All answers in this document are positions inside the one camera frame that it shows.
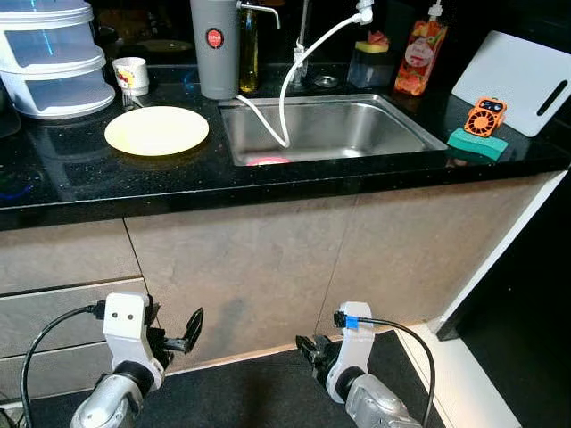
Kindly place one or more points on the stainless steel sink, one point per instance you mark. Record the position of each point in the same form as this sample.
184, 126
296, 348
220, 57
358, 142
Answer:
357, 129

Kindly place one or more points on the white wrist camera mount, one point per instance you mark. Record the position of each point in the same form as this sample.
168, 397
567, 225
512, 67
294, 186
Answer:
352, 348
125, 321

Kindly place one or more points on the chrome gooseneck faucet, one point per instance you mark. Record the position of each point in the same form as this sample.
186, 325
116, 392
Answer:
301, 49

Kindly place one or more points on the round chrome countertop cap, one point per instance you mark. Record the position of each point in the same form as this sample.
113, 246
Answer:
326, 81

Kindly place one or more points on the small orange fan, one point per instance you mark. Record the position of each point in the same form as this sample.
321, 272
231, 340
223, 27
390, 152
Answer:
485, 118

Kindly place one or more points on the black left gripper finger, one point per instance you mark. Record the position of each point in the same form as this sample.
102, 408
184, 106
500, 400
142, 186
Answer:
190, 328
153, 312

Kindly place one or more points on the beige cabinet door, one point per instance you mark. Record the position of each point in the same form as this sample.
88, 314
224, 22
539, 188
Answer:
419, 250
250, 267

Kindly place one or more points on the beige cabinet drawer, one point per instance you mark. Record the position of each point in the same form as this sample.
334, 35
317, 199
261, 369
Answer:
53, 308
62, 374
62, 254

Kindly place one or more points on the red scrubber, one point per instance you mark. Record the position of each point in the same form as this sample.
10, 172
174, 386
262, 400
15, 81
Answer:
378, 39

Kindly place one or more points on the black sponge holder dispenser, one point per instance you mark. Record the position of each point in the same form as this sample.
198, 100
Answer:
368, 71

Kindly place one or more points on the white printed cup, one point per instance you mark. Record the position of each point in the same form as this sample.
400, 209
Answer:
130, 76

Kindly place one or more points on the floral plate with pink rim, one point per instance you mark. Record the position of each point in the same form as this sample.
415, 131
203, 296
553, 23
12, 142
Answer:
268, 161

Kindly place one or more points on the white cutting board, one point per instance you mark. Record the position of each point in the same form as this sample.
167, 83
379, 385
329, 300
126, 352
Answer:
513, 76

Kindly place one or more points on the yellow oil glass bottle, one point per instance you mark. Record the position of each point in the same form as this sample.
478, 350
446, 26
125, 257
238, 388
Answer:
248, 62

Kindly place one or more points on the white tiered plastic container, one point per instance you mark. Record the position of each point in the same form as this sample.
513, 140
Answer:
53, 62

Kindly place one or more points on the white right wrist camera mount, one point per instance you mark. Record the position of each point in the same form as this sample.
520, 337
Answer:
352, 348

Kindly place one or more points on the orange pump soap bottle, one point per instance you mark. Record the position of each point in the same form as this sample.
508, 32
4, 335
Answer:
421, 58

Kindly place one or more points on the green sponge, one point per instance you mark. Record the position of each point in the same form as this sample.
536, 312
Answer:
475, 147

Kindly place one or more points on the yellow sponge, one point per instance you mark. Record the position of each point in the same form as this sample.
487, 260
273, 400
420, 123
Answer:
366, 47

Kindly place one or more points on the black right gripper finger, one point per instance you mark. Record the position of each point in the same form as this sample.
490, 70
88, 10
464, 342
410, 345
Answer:
308, 357
310, 341

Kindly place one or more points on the grey water filter canister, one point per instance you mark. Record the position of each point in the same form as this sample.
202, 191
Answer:
214, 67

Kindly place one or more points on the black floor mat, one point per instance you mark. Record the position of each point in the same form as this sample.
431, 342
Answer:
250, 392

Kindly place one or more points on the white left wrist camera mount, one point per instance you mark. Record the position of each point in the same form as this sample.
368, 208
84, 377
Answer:
125, 321

